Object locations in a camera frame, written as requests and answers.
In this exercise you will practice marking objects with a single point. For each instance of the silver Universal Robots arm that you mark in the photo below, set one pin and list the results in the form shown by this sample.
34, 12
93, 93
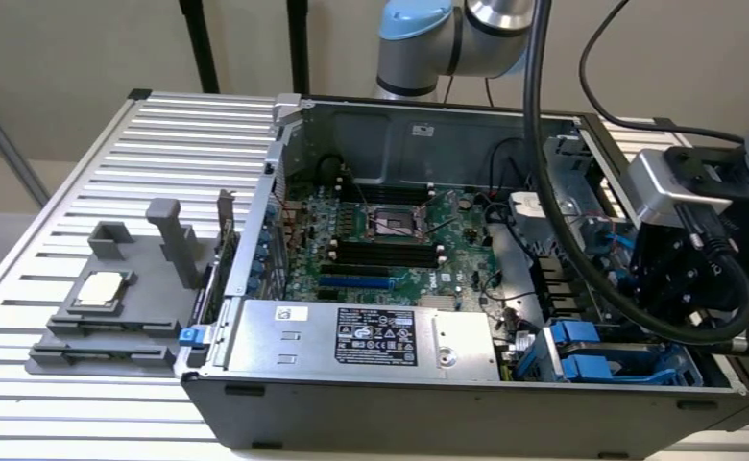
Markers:
413, 53

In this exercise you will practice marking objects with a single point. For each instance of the grey parts rack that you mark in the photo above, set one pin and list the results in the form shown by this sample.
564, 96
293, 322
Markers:
170, 240

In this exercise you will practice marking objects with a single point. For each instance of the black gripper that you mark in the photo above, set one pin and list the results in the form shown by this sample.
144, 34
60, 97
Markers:
667, 269

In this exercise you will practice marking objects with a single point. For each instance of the black RAM slot bank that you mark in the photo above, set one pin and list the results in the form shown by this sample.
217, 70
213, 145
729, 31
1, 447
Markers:
384, 192
384, 252

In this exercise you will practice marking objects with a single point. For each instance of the white case sticker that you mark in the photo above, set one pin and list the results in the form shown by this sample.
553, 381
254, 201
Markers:
421, 130

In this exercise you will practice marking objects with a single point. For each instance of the black open PC case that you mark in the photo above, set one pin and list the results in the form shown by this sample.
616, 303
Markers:
413, 413

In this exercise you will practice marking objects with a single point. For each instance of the black stand pole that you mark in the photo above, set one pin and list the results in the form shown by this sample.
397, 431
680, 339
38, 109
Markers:
300, 48
204, 48

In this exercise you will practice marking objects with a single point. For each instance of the blue case latch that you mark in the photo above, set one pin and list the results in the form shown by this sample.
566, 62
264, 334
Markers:
192, 336

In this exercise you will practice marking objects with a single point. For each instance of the silver CPU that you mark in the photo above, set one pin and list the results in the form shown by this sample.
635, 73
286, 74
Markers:
105, 287

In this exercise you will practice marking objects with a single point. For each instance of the blue expansion slot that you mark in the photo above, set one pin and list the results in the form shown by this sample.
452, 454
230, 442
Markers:
352, 282

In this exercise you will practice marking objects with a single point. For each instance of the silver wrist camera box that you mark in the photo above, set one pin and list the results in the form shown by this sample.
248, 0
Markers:
653, 187

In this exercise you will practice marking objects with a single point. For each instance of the blue disk bay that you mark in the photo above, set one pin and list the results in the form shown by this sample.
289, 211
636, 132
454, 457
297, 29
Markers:
580, 350

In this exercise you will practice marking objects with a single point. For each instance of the CPU socket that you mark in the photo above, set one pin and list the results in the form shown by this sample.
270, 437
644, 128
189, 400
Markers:
397, 222

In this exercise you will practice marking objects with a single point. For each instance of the silver power supply unit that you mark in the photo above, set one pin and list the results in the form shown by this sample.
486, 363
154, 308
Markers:
324, 341

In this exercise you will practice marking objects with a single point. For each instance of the grey metal frame bar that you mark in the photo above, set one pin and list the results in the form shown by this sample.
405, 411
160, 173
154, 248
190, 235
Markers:
4, 139

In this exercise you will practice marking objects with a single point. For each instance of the green motherboard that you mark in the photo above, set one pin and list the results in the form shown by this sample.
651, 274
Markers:
406, 278

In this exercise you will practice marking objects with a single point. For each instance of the grey drive cage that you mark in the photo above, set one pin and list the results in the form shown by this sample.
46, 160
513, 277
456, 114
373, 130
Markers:
529, 216

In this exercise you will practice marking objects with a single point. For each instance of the green RAM stick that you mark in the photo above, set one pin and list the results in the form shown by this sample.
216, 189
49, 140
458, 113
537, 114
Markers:
100, 356

